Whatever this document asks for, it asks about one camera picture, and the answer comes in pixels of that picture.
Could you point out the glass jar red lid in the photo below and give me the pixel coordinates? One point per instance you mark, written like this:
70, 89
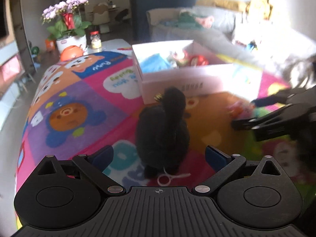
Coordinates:
95, 38

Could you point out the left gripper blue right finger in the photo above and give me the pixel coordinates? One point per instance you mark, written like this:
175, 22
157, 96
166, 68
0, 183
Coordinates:
216, 158

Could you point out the potted orchid plant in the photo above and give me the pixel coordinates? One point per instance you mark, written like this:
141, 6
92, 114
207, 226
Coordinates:
68, 28

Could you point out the black plush toy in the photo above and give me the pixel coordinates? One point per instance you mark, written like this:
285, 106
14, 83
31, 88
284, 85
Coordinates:
162, 137

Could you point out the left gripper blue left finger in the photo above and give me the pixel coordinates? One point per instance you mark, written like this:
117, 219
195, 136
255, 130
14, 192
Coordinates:
102, 158

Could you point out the beige chair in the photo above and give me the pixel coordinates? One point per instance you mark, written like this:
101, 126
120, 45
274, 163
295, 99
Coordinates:
101, 17

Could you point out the colourful cartoon play mat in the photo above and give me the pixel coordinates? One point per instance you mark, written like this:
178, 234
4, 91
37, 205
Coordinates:
94, 101

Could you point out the white cardboard box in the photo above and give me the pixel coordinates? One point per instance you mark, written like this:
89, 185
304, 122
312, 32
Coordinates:
216, 77

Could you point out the white tv shelf unit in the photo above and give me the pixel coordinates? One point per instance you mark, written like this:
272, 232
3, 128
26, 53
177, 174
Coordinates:
16, 59

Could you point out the grey sofa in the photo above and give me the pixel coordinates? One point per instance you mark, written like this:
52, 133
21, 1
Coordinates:
224, 16

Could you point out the blue tissue pack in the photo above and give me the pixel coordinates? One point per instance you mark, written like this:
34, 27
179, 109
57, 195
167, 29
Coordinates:
155, 63

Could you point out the orange round toy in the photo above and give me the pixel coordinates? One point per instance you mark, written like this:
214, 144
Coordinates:
71, 52

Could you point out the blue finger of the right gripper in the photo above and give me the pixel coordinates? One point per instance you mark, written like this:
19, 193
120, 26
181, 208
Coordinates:
270, 100
262, 123

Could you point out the pink white plush toy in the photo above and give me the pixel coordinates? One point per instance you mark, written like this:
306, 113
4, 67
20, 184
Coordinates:
241, 110

